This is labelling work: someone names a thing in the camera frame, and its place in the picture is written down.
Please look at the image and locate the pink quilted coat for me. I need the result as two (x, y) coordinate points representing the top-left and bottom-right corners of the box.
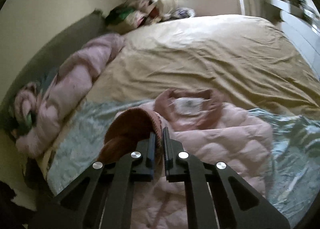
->
(98, 89), (273, 228)

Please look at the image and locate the pile of clothes by headboard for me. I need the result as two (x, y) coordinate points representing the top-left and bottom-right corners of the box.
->
(105, 0), (162, 35)

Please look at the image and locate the light blue cartoon bedsheet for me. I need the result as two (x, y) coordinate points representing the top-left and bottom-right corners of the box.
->
(47, 100), (319, 226)

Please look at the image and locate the rolled pink duvet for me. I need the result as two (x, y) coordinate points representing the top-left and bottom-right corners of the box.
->
(14, 33), (124, 159)

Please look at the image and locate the beige bed sheet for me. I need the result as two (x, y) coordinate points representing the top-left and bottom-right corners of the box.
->
(86, 15), (319, 120)

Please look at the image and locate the grey padded headboard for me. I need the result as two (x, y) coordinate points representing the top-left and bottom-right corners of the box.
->
(1, 10), (105, 111)

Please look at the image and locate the white dressing table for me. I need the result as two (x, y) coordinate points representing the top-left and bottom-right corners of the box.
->
(265, 0), (319, 78)

